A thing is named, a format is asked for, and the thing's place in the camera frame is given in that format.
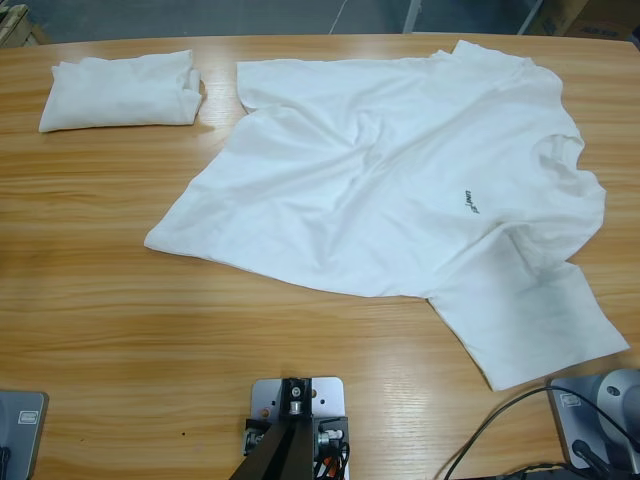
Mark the white mounting block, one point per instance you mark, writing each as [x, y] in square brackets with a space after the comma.
[331, 395]

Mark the wooden pallet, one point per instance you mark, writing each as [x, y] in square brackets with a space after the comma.
[20, 25]

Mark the white T-shirt with black print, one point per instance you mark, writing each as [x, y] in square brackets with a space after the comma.
[375, 175]

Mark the cardboard box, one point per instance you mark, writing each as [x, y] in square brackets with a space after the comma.
[600, 15]

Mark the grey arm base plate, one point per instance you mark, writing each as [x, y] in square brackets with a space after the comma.
[25, 445]
[567, 425]

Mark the white metal leg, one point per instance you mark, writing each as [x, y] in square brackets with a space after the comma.
[413, 15]
[530, 15]

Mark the folded white T-shirt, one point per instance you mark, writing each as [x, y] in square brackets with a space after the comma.
[115, 95]

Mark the dark camera post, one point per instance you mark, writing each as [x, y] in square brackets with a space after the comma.
[285, 450]

